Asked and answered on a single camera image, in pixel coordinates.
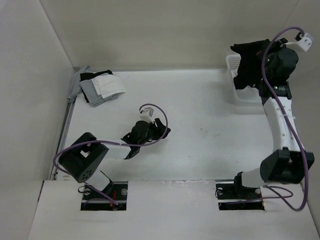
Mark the folded black tank top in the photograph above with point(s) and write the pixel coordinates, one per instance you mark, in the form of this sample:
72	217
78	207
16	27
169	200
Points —
90	75

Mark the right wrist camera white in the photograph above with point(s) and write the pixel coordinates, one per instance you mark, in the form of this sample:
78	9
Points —
302	43

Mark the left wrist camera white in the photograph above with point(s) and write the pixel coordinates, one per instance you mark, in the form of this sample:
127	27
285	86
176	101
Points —
146	114

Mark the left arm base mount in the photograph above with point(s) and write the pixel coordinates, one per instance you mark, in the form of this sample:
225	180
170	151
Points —
93	201

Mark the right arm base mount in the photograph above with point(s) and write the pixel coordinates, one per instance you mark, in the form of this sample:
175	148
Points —
236	198

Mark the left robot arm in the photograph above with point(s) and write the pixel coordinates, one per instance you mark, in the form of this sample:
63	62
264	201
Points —
83	162

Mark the black tank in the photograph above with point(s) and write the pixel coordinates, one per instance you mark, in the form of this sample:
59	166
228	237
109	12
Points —
90	75
249	72

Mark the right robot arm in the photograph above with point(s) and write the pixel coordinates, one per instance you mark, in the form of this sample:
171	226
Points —
289	162

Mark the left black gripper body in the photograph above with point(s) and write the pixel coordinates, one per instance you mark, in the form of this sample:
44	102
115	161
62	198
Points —
150	135

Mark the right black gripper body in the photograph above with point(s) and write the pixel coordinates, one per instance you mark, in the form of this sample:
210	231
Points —
269	58

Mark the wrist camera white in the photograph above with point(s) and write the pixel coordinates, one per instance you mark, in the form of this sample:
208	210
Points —
146	114
302	43

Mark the folded grey tank top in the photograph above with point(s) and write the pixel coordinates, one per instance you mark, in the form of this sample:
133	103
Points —
91	95

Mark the folded white tank top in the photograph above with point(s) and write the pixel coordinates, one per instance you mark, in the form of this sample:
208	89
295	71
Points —
108	85

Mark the white plastic basket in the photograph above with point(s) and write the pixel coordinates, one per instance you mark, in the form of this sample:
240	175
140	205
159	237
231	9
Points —
247	97

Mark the grey cloth at corner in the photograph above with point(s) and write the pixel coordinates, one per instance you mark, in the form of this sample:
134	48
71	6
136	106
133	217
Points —
75	87

